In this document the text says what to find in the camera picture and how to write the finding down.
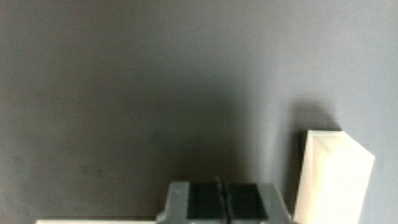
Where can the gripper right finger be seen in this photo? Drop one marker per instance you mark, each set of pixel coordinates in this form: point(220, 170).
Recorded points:
point(254, 204)

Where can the white cabinet body box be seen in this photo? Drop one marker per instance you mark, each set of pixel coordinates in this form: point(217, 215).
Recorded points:
point(80, 221)

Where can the white U-shaped boundary frame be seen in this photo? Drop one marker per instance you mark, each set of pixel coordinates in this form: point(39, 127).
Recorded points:
point(334, 177)

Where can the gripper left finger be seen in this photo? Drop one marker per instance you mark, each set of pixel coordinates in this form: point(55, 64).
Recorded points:
point(193, 204)

